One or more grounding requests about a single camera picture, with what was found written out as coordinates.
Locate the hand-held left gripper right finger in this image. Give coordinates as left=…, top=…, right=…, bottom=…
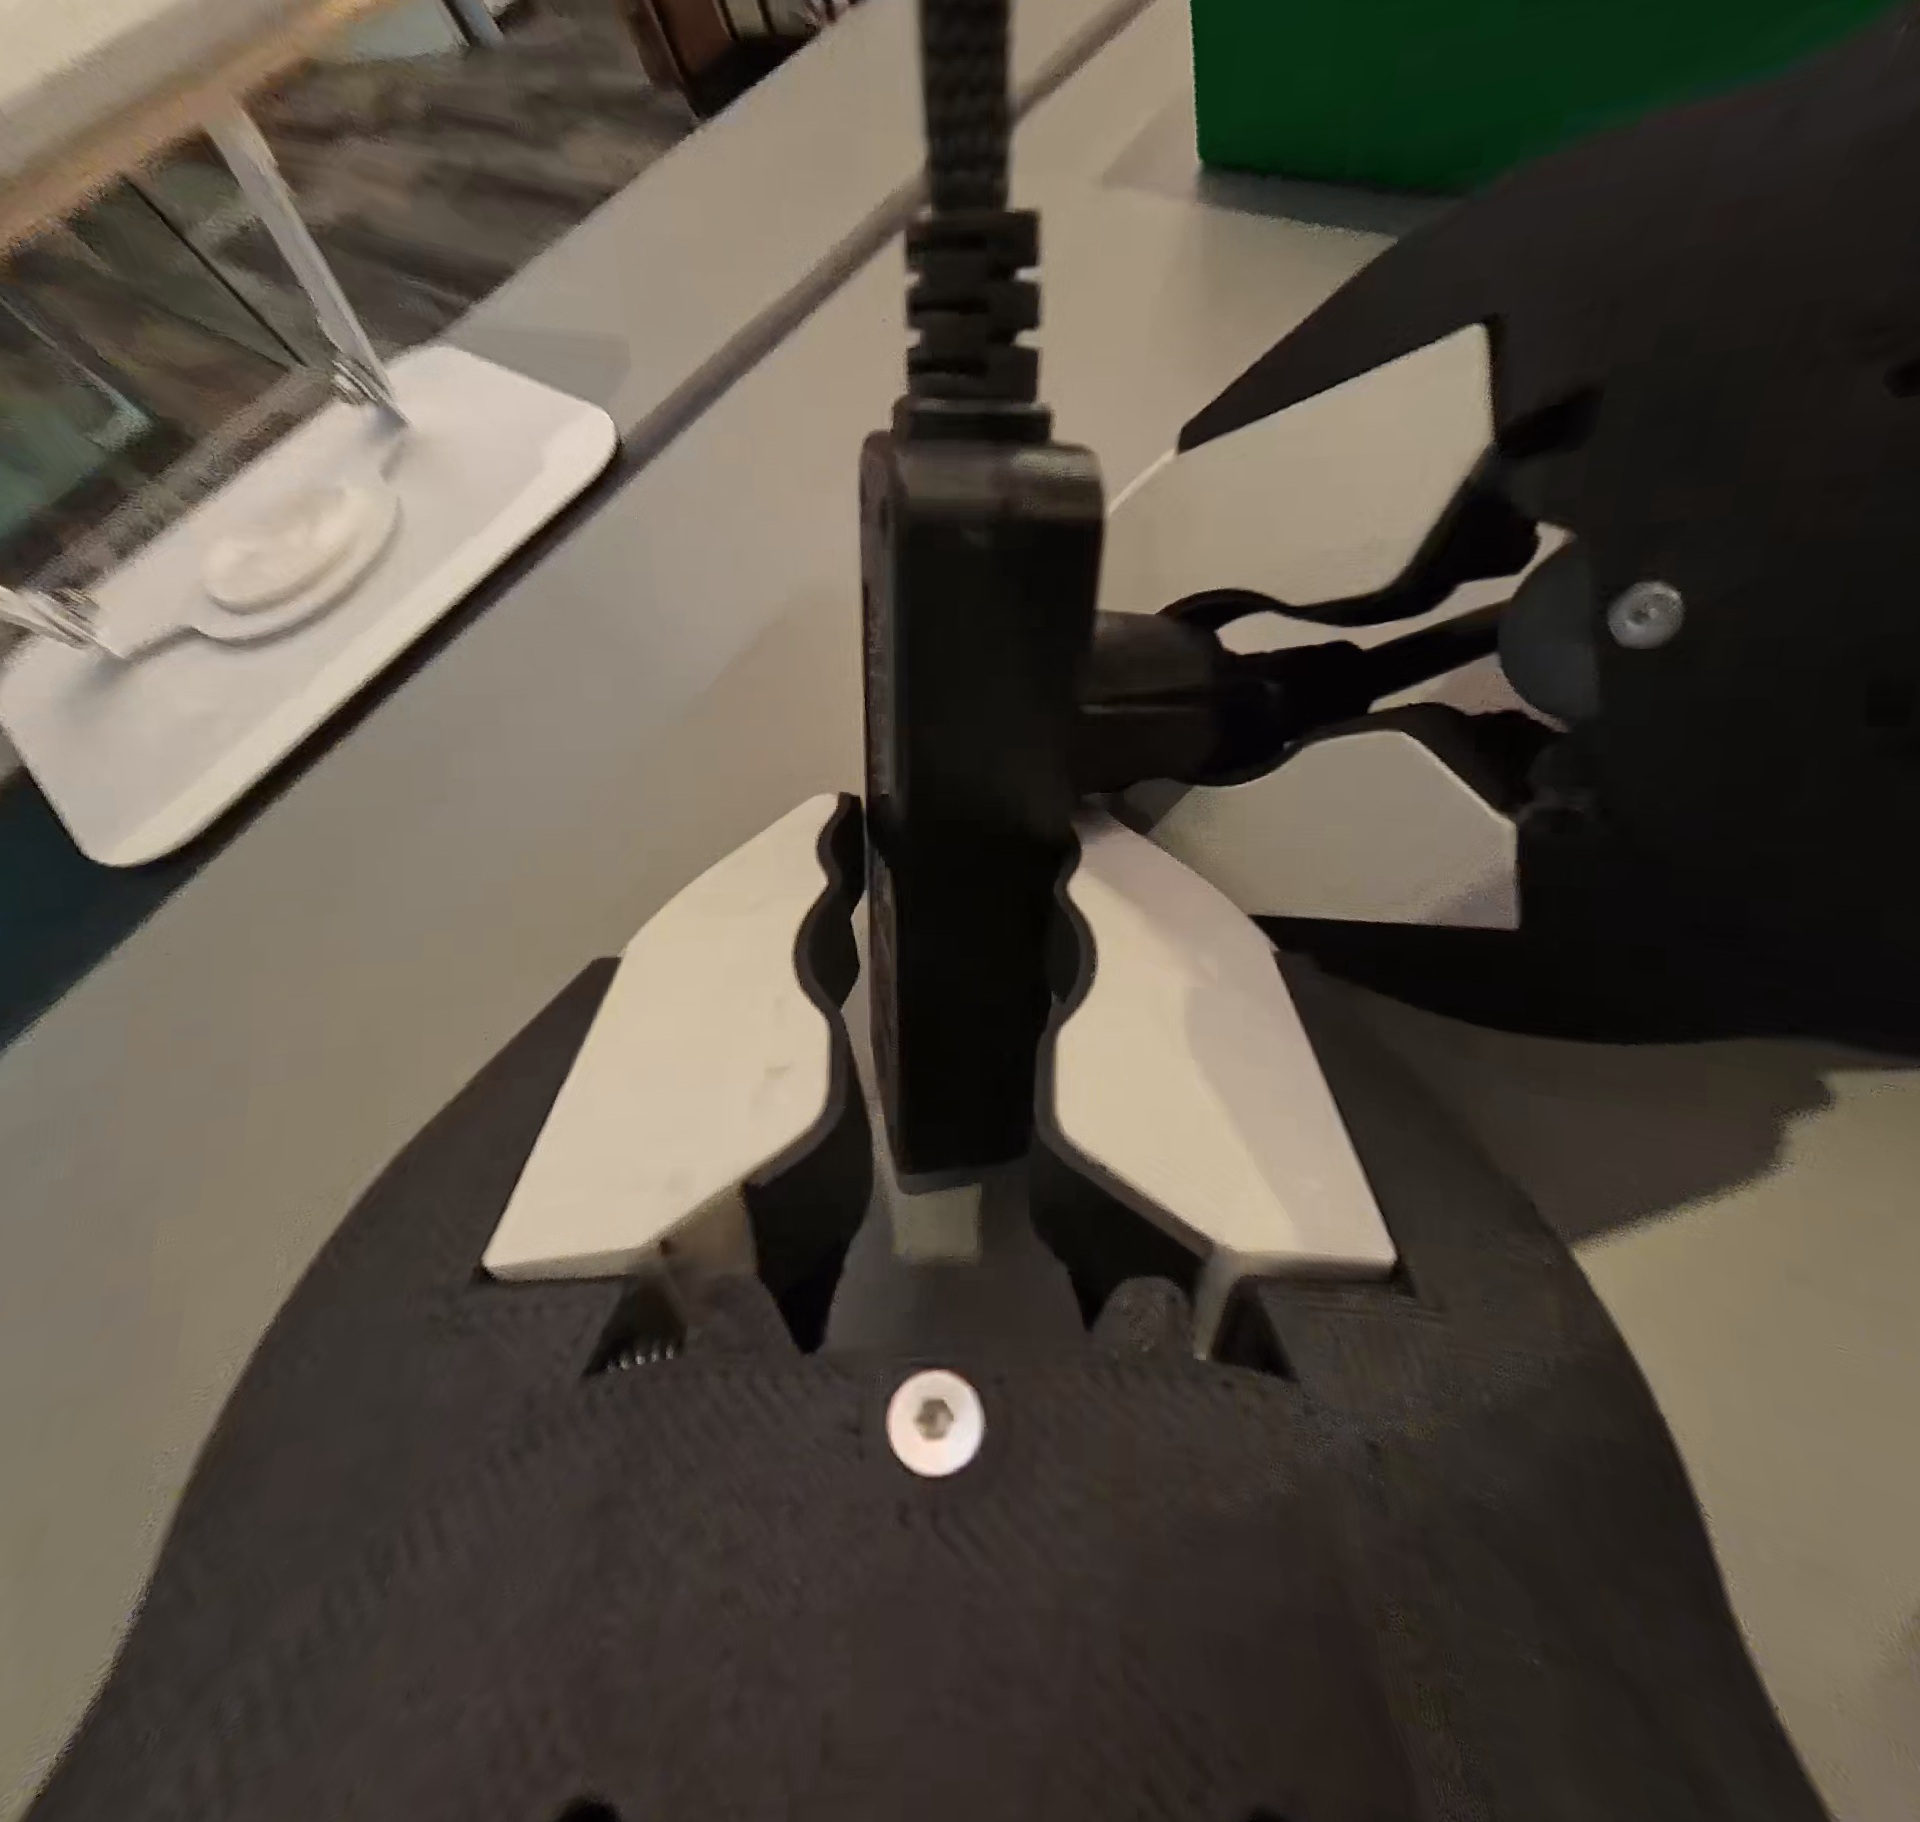
left=1037, top=807, right=1403, bottom=1359

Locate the white document stand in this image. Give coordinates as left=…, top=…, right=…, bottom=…
left=0, top=96, right=621, bottom=868

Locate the black power strip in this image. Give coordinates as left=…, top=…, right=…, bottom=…
left=857, top=404, right=1110, bottom=1180

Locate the black braided strip cable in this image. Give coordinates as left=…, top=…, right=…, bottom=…
left=895, top=0, right=1055, bottom=447

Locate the black power plug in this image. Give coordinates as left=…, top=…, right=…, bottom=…
left=1076, top=604, right=1295, bottom=791

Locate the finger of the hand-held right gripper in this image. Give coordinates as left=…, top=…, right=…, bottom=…
left=1102, top=321, right=1574, bottom=650
left=1116, top=700, right=1527, bottom=933

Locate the green plastic bin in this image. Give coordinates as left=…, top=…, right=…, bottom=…
left=1182, top=0, right=1920, bottom=199

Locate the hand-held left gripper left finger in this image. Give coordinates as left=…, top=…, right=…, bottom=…
left=479, top=789, right=871, bottom=1291

